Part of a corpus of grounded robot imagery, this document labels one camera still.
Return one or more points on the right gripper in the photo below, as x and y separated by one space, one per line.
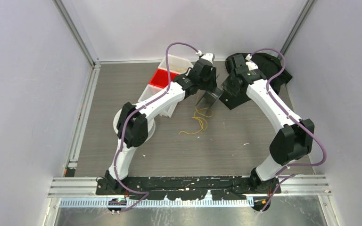
225 86

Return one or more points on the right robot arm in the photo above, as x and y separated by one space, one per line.
292 140

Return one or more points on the white perforated spool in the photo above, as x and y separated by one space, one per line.
151 125

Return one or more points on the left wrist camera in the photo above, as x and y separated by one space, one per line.
207 58

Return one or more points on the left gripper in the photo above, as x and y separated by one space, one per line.
212 84

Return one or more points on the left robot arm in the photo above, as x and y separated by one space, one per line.
134 123

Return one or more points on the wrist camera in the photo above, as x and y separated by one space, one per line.
207 58
250 64

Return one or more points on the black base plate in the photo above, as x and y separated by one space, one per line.
185 188

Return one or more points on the red plastic bin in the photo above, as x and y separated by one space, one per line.
159 79

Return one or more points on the near white plastic bin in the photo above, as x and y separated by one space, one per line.
151 91

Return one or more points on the black perforated spool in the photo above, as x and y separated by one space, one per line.
210 96

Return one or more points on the black cloth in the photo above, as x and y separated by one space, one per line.
269 66

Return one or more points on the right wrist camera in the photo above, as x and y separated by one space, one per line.
250 64

